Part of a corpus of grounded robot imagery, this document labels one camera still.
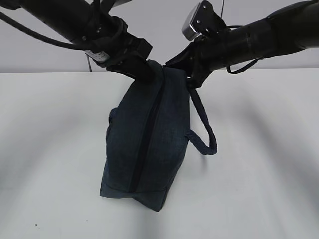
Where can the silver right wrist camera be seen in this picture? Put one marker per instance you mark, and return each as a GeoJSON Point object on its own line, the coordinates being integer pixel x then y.
{"type": "Point", "coordinates": [203, 20]}

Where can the dark blue fabric lunch bag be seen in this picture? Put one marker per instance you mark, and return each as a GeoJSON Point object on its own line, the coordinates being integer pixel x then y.
{"type": "Point", "coordinates": [148, 134]}

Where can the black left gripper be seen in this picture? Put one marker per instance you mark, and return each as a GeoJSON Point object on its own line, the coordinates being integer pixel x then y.
{"type": "Point", "coordinates": [123, 53]}

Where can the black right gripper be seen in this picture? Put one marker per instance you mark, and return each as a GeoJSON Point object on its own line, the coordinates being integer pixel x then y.
{"type": "Point", "coordinates": [205, 55]}

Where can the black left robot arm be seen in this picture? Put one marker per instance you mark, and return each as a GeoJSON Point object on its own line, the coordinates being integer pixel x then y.
{"type": "Point", "coordinates": [89, 28]}

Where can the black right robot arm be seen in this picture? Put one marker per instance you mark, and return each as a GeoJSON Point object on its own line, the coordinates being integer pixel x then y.
{"type": "Point", "coordinates": [286, 31]}

